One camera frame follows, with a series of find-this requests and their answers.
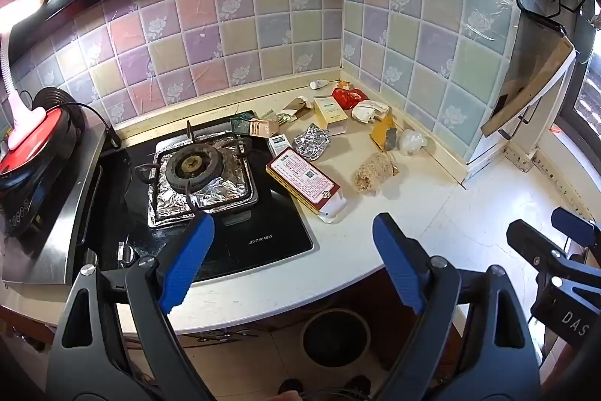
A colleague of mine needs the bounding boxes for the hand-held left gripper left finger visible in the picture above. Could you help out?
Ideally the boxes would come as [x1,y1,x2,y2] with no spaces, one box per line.
[44,213,217,401]

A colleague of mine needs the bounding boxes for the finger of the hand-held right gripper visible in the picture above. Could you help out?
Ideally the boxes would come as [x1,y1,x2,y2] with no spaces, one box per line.
[506,219,571,265]
[551,207,601,250]

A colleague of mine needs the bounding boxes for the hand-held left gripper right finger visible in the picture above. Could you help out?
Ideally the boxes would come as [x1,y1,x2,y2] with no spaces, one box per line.
[372,213,541,401]

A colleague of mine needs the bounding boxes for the round dark bin cream rim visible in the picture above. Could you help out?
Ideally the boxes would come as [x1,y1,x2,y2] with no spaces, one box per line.
[300,308,371,367]

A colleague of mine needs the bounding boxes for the red white long box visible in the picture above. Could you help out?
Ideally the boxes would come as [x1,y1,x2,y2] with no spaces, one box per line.
[266,148,347,224]

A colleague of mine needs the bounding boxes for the aluminium foil ball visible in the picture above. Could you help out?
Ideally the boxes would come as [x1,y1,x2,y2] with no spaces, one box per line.
[293,123,331,161]

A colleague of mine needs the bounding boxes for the small white box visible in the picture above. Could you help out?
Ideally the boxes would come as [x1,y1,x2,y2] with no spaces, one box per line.
[267,134,292,157]

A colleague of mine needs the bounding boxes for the aluminium foil stove liner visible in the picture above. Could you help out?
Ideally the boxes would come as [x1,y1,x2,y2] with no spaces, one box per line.
[148,135,259,228]

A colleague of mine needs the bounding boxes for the brown fibre bundle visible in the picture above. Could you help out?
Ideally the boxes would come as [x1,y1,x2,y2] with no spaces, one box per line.
[353,153,400,195]

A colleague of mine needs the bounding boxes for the round gas burner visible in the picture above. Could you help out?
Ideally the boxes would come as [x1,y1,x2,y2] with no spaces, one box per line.
[166,145,222,191]

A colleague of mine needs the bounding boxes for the black glass gas stove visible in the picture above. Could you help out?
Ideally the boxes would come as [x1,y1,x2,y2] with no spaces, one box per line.
[77,119,314,284]

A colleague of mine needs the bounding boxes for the white plastic bag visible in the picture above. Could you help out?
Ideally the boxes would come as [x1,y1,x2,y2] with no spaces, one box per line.
[398,129,429,156]

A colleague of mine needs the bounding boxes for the window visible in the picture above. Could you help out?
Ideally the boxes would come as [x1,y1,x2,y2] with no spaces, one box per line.
[559,53,601,136]

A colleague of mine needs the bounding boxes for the yellow packet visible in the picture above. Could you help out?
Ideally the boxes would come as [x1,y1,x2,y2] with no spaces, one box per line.
[371,112,399,153]

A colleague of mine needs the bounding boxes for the wooden cutting board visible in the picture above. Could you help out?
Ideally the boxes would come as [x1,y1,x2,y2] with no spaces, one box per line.
[481,35,576,136]

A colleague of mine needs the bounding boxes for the green packet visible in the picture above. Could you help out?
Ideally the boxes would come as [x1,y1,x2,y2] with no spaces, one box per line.
[230,112,255,135]

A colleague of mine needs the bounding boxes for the crumpled white paper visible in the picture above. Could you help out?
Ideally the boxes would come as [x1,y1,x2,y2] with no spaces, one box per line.
[351,99,390,123]

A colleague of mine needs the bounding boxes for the small brown box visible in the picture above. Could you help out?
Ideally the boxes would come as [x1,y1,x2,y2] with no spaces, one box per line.
[249,118,280,138]

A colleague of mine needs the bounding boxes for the cream yellow box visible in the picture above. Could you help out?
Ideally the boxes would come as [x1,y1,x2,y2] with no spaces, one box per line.
[313,95,350,136]

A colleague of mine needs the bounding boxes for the red packet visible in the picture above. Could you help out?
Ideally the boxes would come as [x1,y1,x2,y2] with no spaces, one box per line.
[332,87,367,110]

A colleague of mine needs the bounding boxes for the open brown cardboard box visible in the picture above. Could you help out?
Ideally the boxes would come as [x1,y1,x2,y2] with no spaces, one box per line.
[281,97,313,122]

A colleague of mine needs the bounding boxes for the red black electric cooker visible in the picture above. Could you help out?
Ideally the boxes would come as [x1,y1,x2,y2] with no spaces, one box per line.
[0,87,88,237]

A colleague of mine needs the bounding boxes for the pink desk lamp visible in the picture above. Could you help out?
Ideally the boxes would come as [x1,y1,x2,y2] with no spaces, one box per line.
[0,0,48,150]

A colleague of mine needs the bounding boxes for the black power cable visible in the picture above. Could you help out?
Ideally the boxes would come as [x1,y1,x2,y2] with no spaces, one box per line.
[61,100,123,148]

